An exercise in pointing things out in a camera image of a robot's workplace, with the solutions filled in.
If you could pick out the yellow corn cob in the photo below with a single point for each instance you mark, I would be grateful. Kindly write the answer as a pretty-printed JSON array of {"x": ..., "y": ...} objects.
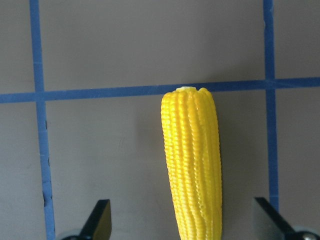
[{"x": 192, "y": 151}]

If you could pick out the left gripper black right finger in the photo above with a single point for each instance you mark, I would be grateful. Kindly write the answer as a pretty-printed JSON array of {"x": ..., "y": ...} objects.
[{"x": 268, "y": 224}]

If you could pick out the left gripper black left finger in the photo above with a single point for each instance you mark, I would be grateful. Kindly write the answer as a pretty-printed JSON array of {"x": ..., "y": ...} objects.
[{"x": 99, "y": 224}]

